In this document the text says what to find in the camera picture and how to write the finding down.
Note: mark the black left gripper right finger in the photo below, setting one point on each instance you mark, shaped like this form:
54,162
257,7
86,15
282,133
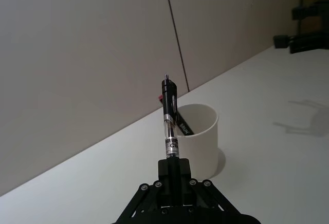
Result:
184,172

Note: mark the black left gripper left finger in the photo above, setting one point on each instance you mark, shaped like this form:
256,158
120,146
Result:
164,172

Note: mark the black and clear pen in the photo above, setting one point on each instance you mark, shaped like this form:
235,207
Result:
171,141

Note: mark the white round cup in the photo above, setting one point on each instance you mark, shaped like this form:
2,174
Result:
200,152

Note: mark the black pen with pink end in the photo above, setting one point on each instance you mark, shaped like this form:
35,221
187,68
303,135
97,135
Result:
185,126

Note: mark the small black box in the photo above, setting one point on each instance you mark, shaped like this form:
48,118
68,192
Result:
280,41

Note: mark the black clamp stand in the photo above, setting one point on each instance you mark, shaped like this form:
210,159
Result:
308,43

